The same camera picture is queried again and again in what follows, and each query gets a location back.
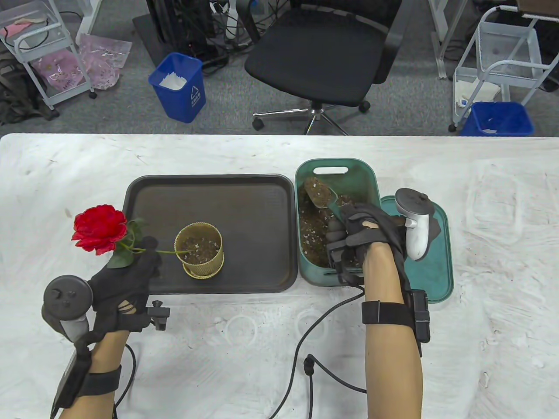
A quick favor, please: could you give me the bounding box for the person's left hand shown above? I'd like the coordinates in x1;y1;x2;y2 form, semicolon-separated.
87;237;163;334

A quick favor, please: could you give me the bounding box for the person's right hand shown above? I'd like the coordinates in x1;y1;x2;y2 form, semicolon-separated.
325;203;442;286

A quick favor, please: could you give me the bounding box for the green garden trowel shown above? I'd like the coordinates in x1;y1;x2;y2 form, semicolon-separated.
304;177;348;223

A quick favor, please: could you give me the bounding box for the red artificial rose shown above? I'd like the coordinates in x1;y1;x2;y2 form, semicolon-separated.
71;205;193;269

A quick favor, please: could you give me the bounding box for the teal plastic box lid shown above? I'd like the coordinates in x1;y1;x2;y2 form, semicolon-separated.
380;196;455;304

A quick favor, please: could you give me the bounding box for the yellow ribbed flower pot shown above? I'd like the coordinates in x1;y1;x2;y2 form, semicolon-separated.
174;222;225;278

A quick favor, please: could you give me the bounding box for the person's right forearm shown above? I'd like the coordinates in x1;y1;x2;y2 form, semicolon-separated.
362;242;424;419

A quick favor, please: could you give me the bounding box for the person's left forearm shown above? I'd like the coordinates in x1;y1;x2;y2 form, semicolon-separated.
59;332;131;419

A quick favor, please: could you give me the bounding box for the white grey hand controller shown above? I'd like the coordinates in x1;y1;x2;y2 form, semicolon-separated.
394;188;434;261

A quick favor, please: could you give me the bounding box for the teal plastic storage box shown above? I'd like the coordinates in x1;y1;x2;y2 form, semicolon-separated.
295;158;380;287

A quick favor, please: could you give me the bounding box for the dark grey hand controller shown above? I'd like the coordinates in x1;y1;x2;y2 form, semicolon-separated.
42;275;94;343

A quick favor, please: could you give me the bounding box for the dark brown plastic tray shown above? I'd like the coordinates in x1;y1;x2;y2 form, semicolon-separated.
121;174;299;294

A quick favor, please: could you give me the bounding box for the plain blue plastic bin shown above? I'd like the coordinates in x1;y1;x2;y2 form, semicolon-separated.
460;101;535;137

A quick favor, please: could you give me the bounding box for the white box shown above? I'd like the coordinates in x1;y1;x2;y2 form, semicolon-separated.
454;81;500;108

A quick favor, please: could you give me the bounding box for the black office chair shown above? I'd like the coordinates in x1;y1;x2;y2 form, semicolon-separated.
236;0;404;136

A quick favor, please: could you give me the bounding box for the blue bin with white symbol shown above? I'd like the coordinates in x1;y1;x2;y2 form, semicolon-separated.
148;52;207;124

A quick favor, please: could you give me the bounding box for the white desk leg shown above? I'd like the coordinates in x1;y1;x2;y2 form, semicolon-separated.
427;0;457;80

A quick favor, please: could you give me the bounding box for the white crumpled paper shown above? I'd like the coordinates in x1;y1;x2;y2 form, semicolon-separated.
158;72;189;91

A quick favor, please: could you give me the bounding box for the dark green bag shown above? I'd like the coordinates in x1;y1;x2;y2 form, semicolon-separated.
0;52;60;126

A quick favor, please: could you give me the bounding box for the white mesh basket trolley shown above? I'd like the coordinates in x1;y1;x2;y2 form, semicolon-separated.
449;7;559;133

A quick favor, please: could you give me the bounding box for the pink plastic bag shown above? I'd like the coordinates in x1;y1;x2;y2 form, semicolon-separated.
31;48;86;92
77;34;133;91

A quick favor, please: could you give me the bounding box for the white power strip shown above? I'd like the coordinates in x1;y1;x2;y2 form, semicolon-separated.
210;0;240;41

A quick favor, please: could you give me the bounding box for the black computer tower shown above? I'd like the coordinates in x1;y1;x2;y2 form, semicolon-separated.
145;0;217;59

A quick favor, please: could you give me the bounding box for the pink paper piece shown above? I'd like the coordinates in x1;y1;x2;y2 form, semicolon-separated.
0;21;35;38

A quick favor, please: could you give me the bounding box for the white trolley with clear trays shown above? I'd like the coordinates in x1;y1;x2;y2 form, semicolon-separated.
0;0;97;110

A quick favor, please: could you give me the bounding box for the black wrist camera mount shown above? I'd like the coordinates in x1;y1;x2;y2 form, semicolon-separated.
327;247;365;286
148;300;171;331

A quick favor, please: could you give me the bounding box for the black cable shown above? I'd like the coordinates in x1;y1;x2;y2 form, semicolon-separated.
266;284;367;419
113;344;137;419

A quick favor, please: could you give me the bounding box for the black wrist strap device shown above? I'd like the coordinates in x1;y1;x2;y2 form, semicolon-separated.
50;351;123;418
361;289;431;357

